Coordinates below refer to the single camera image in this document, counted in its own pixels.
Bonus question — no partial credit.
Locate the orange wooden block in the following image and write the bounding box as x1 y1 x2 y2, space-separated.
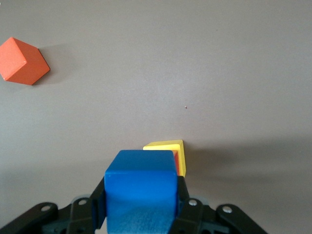
0 37 51 86

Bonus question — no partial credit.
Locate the red wooden block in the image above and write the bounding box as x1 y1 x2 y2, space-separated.
172 150 184 176

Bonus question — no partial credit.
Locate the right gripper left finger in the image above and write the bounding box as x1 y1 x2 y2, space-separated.
69 175 107 231

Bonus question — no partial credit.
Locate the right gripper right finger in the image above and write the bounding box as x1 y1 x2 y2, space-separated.
168 175 205 234

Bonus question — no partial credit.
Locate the blue wooden block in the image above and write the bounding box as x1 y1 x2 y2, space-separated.
104 149 180 234

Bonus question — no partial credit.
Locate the yellow wooden block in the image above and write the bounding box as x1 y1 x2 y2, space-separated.
142 139 187 177

